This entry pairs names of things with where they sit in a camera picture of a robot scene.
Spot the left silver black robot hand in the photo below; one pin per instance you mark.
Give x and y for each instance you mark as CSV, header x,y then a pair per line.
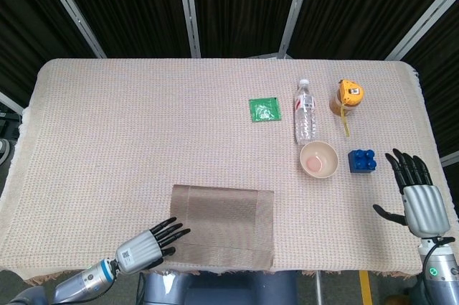
x,y
138,251

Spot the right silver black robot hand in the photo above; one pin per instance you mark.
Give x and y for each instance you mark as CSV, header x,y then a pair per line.
x,y
426,211

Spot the brown woven placemat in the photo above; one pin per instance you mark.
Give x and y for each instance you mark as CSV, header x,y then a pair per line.
x,y
218,226

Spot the beige bowl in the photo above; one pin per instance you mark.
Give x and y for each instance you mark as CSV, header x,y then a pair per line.
x,y
319,161

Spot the blue toy brick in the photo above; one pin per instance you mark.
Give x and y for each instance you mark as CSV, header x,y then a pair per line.
x,y
362,161

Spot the blue-grey robot torso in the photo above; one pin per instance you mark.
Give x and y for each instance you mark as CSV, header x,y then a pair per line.
x,y
233,288

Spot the beige woven tablecloth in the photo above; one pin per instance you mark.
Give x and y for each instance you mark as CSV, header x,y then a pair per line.
x,y
107,122

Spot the white table leg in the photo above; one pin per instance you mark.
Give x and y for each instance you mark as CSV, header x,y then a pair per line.
x,y
318,288

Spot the jar of rubber bands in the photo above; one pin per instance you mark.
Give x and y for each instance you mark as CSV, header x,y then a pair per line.
x,y
335,105

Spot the yellow tape measure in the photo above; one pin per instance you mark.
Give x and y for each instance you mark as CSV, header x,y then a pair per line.
x,y
351,91

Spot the clear plastic water bottle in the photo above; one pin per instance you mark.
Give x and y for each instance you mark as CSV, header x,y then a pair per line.
x,y
305,111

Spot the dark equipment beside table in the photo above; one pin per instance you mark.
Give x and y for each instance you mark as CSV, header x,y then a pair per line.
x,y
5,125

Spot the green sachet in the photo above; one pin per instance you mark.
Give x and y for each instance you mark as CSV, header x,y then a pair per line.
x,y
264,109

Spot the white partition post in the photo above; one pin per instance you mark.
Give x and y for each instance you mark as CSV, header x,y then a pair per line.
x,y
188,10
10,102
73,10
423,25
297,7
450,159

